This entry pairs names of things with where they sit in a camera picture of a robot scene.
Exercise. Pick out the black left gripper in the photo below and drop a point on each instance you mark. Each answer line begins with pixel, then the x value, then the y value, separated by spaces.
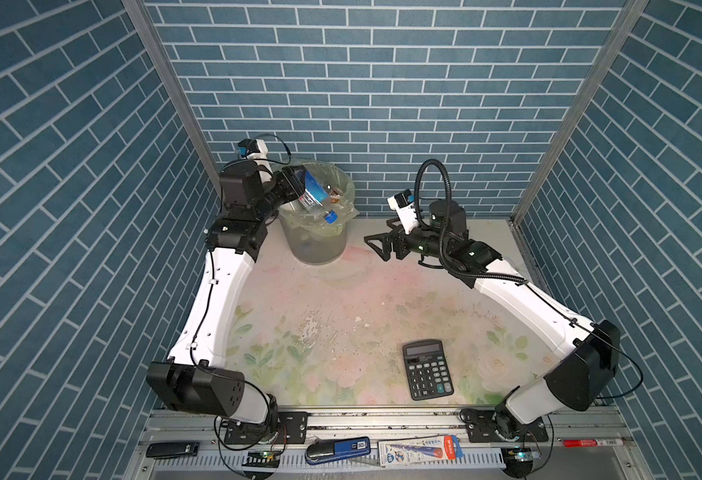
pixel 284 180

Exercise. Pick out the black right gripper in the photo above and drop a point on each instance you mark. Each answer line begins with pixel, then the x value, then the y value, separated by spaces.
pixel 398 235

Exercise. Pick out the clear bottle blue cap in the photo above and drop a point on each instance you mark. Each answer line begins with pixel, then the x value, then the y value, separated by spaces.
pixel 316 200

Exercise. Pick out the brown Nescafe coffee bottle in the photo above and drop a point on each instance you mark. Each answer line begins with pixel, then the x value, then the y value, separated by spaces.
pixel 335 194

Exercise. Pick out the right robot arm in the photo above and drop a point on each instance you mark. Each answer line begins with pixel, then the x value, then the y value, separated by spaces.
pixel 431 224

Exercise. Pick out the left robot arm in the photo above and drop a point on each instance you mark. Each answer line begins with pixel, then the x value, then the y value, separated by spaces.
pixel 194 377

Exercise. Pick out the grey mesh waste bin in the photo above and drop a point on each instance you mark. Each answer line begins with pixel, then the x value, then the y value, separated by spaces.
pixel 313 249

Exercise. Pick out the black desk calculator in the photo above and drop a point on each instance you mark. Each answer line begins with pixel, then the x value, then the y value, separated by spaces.
pixel 427 371

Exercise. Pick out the white red pen package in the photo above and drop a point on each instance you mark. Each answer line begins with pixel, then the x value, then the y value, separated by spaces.
pixel 400 453

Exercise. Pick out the blue black stapler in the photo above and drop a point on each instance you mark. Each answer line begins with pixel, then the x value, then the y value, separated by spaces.
pixel 328 451

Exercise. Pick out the red marker pen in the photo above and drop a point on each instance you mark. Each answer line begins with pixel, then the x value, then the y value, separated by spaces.
pixel 590 443

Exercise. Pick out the black remote device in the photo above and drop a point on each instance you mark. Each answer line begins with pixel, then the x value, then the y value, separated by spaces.
pixel 171 450

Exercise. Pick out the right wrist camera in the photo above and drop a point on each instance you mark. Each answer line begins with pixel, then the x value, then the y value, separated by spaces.
pixel 404 206

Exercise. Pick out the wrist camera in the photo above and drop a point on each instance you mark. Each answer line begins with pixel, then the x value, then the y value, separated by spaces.
pixel 253 149
pixel 404 206

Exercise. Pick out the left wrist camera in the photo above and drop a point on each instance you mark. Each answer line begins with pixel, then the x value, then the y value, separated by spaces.
pixel 253 149

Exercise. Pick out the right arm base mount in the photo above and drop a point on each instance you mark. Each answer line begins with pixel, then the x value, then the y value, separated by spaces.
pixel 492 425

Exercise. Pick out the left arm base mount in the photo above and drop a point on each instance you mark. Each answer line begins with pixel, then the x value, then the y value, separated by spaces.
pixel 290 428

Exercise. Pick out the aluminium rail frame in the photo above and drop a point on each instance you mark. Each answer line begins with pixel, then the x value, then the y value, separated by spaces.
pixel 526 459

